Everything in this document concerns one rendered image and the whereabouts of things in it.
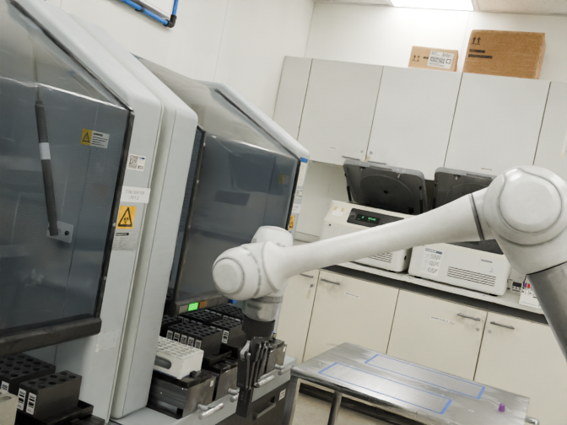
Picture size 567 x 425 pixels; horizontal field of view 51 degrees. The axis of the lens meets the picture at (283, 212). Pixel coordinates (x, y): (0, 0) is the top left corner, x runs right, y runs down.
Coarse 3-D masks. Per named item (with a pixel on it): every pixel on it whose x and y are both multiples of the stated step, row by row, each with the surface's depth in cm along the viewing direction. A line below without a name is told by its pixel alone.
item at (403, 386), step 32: (352, 352) 191; (320, 384) 160; (352, 384) 160; (384, 384) 165; (416, 384) 171; (448, 384) 177; (480, 384) 183; (288, 416) 164; (416, 416) 148; (448, 416) 149; (480, 416) 153; (512, 416) 158
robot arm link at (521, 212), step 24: (528, 168) 98; (504, 192) 96; (528, 192) 95; (552, 192) 93; (504, 216) 96; (528, 216) 94; (552, 216) 93; (504, 240) 100; (528, 240) 96; (552, 240) 96; (528, 264) 99; (552, 264) 98; (552, 288) 99; (552, 312) 100
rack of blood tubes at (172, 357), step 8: (160, 336) 155; (160, 344) 149; (168, 344) 149; (176, 344) 152; (184, 344) 152; (160, 352) 143; (168, 352) 143; (176, 352) 146; (184, 352) 145; (192, 352) 146; (200, 352) 148; (160, 360) 154; (168, 360) 154; (176, 360) 141; (184, 360) 141; (192, 360) 145; (200, 360) 148; (160, 368) 143; (168, 368) 149; (176, 368) 141; (184, 368) 142; (192, 368) 146; (200, 368) 149; (176, 376) 141
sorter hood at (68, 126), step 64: (0, 0) 120; (0, 64) 89; (64, 64) 110; (0, 128) 87; (64, 128) 98; (128, 128) 112; (0, 192) 89; (64, 192) 101; (0, 256) 92; (64, 256) 104; (0, 320) 94; (64, 320) 107
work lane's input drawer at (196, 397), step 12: (156, 372) 142; (192, 372) 144; (204, 372) 148; (156, 384) 141; (168, 384) 140; (180, 384) 140; (192, 384) 141; (204, 384) 145; (156, 396) 141; (168, 396) 140; (180, 396) 138; (192, 396) 141; (204, 396) 146; (180, 408) 138; (192, 408) 142; (204, 408) 143; (216, 408) 144
